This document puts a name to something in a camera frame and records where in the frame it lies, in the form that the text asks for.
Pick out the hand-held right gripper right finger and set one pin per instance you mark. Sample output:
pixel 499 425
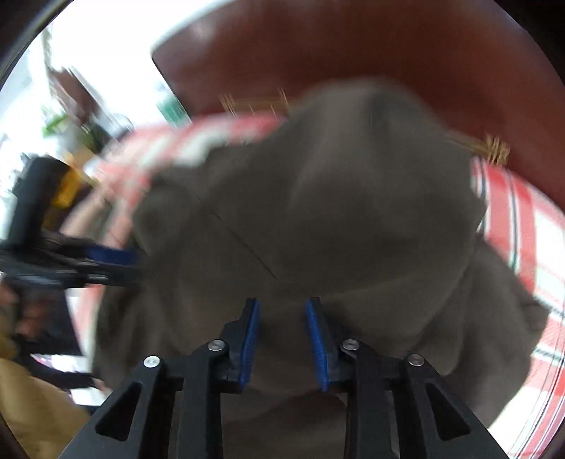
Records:
pixel 315 344

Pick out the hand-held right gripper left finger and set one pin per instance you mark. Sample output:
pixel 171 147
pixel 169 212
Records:
pixel 249 340

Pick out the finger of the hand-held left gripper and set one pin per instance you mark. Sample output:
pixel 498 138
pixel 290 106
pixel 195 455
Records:
pixel 110 276
pixel 108 254

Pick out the brown garment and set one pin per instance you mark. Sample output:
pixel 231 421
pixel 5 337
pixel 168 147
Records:
pixel 331 198

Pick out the person's left forearm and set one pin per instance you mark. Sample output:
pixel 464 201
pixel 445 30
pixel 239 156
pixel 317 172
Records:
pixel 35 406

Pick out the green plant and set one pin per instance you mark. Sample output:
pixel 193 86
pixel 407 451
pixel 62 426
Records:
pixel 55 126

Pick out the brown wooden furniture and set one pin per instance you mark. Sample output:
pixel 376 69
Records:
pixel 73 95

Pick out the green packet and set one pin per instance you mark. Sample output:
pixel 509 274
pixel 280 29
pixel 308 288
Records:
pixel 171 103

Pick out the red plaid blanket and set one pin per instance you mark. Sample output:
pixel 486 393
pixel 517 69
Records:
pixel 525 220

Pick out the reddish wooden headboard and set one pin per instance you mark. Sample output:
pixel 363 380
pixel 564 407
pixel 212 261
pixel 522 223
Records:
pixel 353 44

